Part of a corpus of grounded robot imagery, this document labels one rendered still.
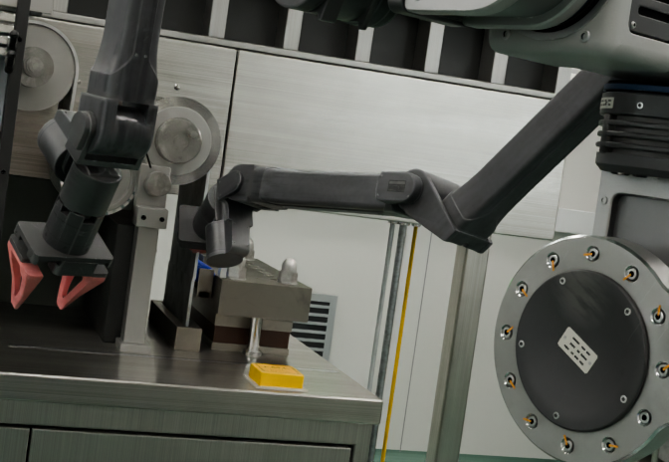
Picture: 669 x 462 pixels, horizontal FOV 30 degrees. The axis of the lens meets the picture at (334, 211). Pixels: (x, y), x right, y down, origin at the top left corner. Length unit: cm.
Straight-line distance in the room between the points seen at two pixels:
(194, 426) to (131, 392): 12
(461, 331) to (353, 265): 222
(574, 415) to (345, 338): 397
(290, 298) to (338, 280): 288
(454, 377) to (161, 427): 110
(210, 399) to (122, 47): 67
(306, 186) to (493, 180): 35
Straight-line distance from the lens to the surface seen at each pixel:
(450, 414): 284
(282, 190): 182
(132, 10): 135
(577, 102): 149
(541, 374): 111
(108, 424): 186
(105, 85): 135
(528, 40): 101
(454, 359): 282
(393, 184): 161
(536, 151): 151
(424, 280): 511
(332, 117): 248
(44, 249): 143
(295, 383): 190
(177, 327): 210
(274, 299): 210
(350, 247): 498
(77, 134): 136
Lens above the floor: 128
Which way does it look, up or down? 3 degrees down
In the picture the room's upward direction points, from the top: 8 degrees clockwise
